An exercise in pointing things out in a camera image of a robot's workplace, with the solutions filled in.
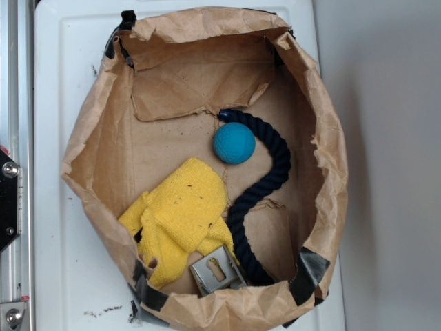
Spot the blue dimpled ball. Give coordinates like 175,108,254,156
213,123,256,165

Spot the yellow microfiber cloth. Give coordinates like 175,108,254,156
119,158,234,289

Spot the brown paper bag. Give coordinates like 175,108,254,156
61,7,348,330

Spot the white plastic tray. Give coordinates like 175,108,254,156
32,1,346,330

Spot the black metal mounting plate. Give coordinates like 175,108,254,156
0,146,20,252

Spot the dark navy twisted rope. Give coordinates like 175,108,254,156
218,108,292,287

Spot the grey metal bracket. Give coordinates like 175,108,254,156
190,245,247,297

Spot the aluminium frame rail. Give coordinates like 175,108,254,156
1,1,35,330

